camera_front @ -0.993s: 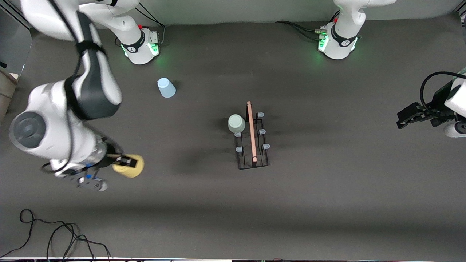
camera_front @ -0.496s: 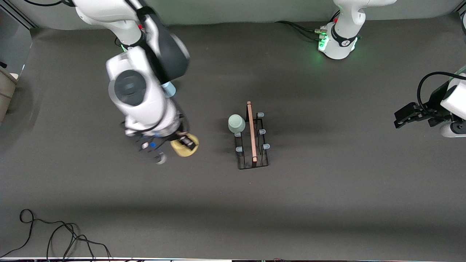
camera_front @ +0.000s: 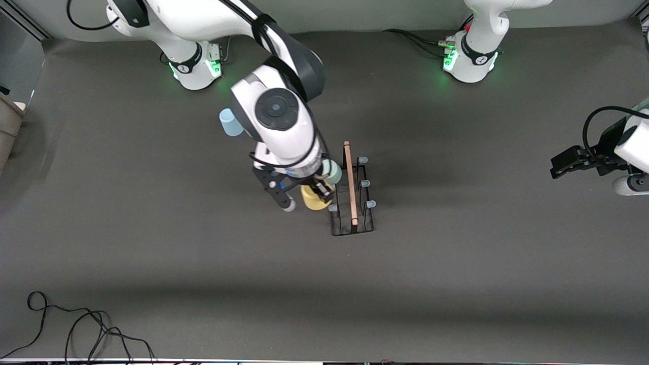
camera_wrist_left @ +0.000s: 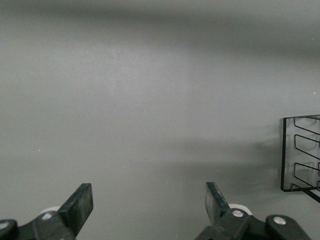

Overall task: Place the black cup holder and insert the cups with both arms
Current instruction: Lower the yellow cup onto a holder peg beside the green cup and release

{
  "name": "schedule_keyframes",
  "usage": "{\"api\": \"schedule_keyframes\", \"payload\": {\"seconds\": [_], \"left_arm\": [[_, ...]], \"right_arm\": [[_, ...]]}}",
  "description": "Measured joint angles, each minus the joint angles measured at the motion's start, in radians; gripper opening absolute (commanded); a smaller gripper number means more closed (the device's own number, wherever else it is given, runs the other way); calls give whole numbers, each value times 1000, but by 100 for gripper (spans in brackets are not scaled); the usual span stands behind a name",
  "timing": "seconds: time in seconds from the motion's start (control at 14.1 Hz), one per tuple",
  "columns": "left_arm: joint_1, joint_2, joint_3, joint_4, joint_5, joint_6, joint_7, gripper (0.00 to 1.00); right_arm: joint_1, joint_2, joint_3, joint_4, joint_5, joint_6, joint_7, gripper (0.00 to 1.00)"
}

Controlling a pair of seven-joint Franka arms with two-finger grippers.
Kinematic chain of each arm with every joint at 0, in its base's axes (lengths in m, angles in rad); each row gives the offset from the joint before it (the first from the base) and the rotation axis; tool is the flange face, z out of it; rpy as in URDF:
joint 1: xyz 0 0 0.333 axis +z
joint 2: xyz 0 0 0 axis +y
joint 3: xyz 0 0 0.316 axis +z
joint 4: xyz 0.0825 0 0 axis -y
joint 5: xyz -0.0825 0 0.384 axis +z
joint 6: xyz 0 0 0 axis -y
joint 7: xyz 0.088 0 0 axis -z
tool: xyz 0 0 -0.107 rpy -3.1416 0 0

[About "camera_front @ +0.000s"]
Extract yellow plastic cup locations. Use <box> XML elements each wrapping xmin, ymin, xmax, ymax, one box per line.
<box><xmin>300</xmin><ymin>184</ymin><xmax>336</xmax><ymax>211</ymax></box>

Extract pale green plastic cup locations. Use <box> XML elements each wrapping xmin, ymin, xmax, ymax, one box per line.
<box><xmin>320</xmin><ymin>159</ymin><xmax>343</xmax><ymax>186</ymax></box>

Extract black wire cup holder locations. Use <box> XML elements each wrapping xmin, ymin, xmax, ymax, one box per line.
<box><xmin>324</xmin><ymin>141</ymin><xmax>377</xmax><ymax>237</ymax></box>

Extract light blue plastic cup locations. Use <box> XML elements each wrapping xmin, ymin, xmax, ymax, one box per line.
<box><xmin>219</xmin><ymin>108</ymin><xmax>245</xmax><ymax>137</ymax></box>

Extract dark grey table mat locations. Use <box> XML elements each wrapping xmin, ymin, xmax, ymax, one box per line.
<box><xmin>0</xmin><ymin>20</ymin><xmax>649</xmax><ymax>362</ymax></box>

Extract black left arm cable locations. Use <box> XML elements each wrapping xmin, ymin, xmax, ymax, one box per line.
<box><xmin>583</xmin><ymin>105</ymin><xmax>649</xmax><ymax>164</ymax></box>

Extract black left arm base cables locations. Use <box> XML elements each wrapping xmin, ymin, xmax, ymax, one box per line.
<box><xmin>383</xmin><ymin>13</ymin><xmax>475</xmax><ymax>57</ymax></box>

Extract loose black cable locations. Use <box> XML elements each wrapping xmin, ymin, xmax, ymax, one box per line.
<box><xmin>0</xmin><ymin>291</ymin><xmax>156</xmax><ymax>363</ymax></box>

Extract black frame rail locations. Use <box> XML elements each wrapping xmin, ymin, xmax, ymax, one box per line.
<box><xmin>8</xmin><ymin>3</ymin><xmax>54</xmax><ymax>41</ymax></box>

